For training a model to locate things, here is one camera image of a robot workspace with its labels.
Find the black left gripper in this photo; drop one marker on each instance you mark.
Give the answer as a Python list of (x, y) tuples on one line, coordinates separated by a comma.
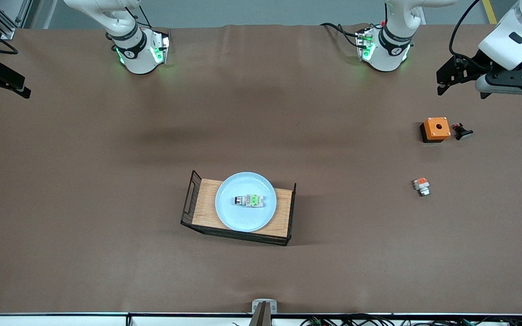
[(475, 66)]

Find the red push button switch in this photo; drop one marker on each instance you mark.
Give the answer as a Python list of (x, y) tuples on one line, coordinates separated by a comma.
[(254, 200)]

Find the light blue round plate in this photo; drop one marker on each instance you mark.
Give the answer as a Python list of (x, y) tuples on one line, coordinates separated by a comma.
[(243, 217)]

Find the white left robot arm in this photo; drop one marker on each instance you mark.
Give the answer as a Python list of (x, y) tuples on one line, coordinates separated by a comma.
[(390, 50)]

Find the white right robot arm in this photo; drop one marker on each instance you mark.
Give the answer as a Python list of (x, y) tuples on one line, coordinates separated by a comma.
[(136, 54)]

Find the small black red button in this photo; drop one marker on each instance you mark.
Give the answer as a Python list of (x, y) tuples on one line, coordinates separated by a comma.
[(462, 132)]

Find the brown table mat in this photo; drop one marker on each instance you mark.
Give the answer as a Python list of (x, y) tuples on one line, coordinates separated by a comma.
[(261, 113)]

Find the small green connector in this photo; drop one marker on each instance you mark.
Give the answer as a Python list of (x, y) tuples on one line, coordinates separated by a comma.
[(315, 322)]

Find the orange button enclosure box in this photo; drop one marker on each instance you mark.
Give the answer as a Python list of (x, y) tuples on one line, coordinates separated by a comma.
[(435, 128)]

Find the small orange grey switch block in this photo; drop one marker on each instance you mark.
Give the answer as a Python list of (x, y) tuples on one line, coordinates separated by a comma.
[(422, 185)]

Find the white table edge rail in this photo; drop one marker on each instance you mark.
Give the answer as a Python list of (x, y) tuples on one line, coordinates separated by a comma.
[(61, 320)]

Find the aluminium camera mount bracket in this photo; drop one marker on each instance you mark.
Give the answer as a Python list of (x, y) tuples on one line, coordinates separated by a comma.
[(264, 317)]

